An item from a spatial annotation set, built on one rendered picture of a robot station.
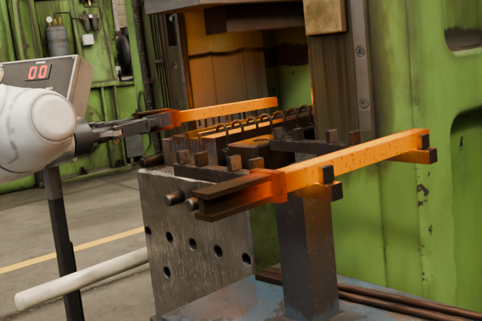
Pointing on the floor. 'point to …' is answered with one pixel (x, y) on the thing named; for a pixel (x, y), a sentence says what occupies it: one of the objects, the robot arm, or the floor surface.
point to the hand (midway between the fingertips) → (155, 120)
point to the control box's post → (61, 238)
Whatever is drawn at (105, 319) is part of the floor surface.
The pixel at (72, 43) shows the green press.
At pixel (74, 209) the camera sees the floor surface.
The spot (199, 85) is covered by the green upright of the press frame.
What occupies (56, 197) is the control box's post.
